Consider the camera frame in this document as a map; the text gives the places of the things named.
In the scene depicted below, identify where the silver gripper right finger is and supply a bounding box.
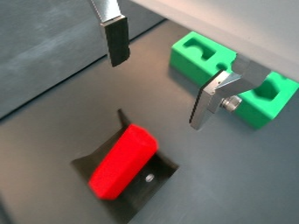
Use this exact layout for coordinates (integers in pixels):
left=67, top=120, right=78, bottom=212
left=190, top=54, right=271, bottom=130

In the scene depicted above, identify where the red hexagon prism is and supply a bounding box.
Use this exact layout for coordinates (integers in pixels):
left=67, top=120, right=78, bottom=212
left=88, top=124, right=158, bottom=200

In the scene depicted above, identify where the black curved holder stand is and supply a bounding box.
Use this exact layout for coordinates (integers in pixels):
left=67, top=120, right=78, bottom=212
left=71, top=109, right=179, bottom=224

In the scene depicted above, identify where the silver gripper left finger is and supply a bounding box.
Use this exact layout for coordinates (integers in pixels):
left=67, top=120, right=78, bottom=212
left=90, top=0, right=130, bottom=67

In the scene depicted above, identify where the green shape sorter block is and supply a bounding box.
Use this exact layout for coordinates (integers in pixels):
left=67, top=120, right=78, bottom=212
left=170, top=31, right=299, bottom=129

